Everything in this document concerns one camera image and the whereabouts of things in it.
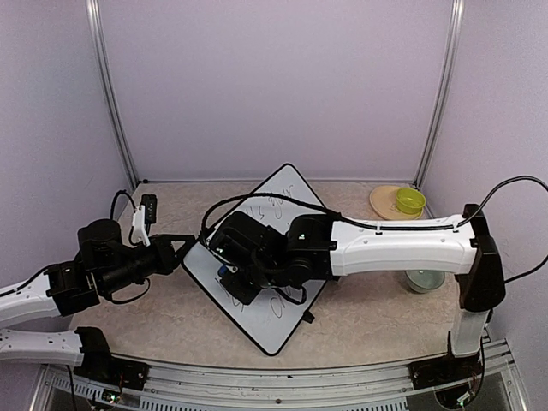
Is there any yellow-green plastic bowl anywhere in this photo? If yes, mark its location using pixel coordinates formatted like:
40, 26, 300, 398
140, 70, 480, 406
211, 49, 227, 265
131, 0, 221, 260
395, 188, 426, 214

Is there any blue whiteboard eraser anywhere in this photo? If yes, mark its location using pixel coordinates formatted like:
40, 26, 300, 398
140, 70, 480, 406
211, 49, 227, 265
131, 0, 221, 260
217, 265, 230, 278

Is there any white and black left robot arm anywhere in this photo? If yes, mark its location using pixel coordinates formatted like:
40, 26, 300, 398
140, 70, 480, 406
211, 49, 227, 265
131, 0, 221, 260
1, 219, 195, 381

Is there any white whiteboard with black frame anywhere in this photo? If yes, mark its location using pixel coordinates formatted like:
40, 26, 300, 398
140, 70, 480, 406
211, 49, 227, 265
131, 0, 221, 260
182, 164, 336, 356

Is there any aluminium frame post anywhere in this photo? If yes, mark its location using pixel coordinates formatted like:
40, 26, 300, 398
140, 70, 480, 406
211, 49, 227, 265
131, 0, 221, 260
414, 0, 465, 189
86, 0, 140, 190

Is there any front aluminium rail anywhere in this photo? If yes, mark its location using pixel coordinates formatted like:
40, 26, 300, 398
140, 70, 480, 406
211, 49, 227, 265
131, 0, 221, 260
32, 340, 526, 411

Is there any beige wooden plate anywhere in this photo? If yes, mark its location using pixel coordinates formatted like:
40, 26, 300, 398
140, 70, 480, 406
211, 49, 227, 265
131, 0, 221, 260
369, 185, 423, 221

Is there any right aluminium frame post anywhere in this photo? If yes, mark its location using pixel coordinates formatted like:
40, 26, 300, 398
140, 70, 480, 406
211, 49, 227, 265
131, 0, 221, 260
414, 0, 465, 189

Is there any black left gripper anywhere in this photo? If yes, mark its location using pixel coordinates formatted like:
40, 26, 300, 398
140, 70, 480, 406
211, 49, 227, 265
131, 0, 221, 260
99, 234, 196, 295

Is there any left aluminium frame post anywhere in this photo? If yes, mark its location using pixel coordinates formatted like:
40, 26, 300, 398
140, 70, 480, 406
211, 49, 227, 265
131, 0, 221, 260
86, 0, 140, 190

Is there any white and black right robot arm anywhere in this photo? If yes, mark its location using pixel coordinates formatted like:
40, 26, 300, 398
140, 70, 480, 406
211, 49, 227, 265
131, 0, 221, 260
202, 204, 506, 380

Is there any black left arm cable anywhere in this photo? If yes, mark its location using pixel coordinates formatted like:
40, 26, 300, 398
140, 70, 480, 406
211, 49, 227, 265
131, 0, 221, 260
110, 190, 138, 223

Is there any clear glass bowl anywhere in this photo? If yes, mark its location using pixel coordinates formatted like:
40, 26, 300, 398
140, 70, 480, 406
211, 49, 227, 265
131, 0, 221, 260
405, 270, 445, 294

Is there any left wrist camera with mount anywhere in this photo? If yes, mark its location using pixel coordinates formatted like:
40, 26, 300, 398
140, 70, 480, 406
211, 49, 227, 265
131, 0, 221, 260
128, 194, 158, 247

